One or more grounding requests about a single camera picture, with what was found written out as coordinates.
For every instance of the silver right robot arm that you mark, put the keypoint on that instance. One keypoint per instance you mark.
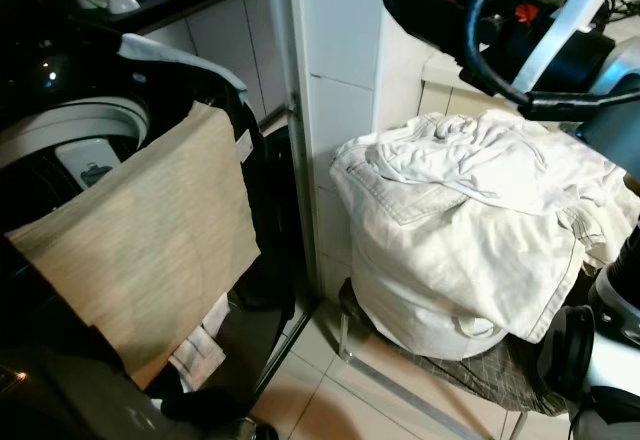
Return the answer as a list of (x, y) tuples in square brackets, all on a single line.
[(615, 130)]

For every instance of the black top-load washing machine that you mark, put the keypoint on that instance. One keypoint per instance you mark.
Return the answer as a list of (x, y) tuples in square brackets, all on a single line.
[(60, 380)]

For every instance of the white crumpled shirt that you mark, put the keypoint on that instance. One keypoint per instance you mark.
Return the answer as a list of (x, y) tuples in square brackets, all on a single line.
[(480, 160)]

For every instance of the white cabinet with dark counter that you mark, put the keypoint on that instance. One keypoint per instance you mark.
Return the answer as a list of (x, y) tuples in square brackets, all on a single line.
[(230, 30)]

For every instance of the white denim trousers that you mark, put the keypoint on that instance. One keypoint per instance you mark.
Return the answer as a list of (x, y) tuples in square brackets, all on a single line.
[(440, 270)]

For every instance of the beige woven cloth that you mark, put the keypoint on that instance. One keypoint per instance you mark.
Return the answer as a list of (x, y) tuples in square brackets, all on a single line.
[(150, 250)]

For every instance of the small white checked cloth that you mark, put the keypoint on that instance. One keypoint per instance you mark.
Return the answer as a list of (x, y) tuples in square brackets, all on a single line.
[(198, 355)]

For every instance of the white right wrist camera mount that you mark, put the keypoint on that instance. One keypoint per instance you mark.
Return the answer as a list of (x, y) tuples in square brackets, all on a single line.
[(575, 10)]

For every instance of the silver metal door frame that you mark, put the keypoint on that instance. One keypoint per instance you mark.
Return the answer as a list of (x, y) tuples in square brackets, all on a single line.
[(290, 180)]

